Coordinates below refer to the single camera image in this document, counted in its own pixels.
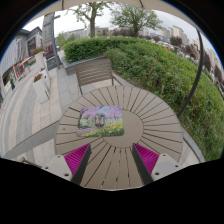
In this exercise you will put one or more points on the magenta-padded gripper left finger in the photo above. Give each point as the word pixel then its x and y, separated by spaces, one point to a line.
pixel 56 166

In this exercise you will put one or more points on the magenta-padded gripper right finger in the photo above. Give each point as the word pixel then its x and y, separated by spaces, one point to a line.
pixel 165 166

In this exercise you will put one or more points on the flower landscape print mouse pad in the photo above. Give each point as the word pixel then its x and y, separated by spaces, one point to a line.
pixel 113 125

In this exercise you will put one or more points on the white planter with orange flowers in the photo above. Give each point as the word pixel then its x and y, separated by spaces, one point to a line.
pixel 40 89

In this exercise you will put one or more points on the green hedge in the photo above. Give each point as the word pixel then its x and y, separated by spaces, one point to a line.
pixel 166 73

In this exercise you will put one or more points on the dark curved parasol pole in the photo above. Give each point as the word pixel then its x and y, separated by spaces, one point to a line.
pixel 196 76

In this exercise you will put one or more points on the brown slatted outdoor chair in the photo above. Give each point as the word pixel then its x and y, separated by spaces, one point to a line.
pixel 95 71

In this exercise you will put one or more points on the grey shopfront building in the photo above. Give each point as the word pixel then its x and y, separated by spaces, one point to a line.
pixel 15 53

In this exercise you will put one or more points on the tall grey sign pillar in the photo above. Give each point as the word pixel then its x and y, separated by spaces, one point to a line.
pixel 50 40

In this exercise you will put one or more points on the distant beige apartment blocks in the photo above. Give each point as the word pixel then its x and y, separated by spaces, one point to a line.
pixel 186 41

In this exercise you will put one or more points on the bare-trunked sparse tree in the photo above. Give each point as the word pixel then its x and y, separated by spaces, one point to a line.
pixel 92 20

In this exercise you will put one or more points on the round leafy green tree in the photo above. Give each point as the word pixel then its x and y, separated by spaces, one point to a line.
pixel 135 16

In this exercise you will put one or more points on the beige parasol canopy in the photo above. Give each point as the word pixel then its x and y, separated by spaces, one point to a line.
pixel 100 2

